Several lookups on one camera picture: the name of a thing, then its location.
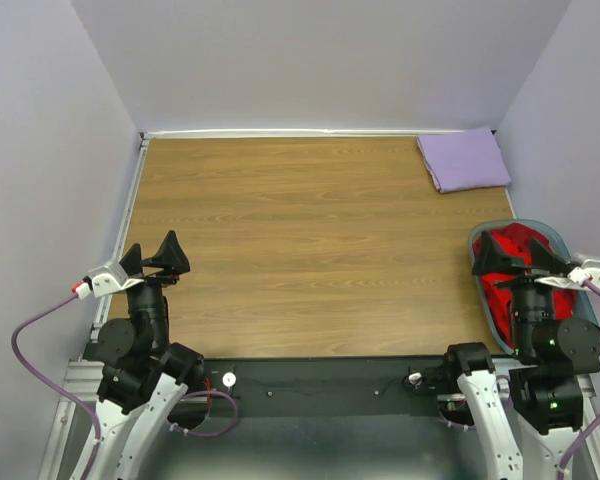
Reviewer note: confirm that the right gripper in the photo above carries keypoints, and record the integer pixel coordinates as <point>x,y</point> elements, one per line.
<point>492,257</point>

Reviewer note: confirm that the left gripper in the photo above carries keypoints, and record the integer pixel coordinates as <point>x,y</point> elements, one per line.
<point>169,256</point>

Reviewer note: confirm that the bright red t shirt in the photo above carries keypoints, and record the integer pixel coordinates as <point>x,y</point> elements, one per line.
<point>516,335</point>

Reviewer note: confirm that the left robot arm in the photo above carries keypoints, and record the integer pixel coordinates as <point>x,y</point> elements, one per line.
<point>144,375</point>

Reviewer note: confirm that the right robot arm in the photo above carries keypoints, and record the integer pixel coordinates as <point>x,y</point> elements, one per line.
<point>552,353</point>

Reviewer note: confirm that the folded lavender t shirt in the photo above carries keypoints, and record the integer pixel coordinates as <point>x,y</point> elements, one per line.
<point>464,160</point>

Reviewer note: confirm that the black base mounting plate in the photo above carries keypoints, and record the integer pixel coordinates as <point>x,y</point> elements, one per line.
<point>332,386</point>

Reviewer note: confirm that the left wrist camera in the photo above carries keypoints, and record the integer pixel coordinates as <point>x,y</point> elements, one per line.
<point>104,280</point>

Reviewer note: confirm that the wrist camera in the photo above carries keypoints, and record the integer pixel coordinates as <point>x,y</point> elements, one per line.
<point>572,274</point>
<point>104,280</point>

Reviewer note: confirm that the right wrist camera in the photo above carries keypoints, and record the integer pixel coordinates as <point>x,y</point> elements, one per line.
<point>572,274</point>

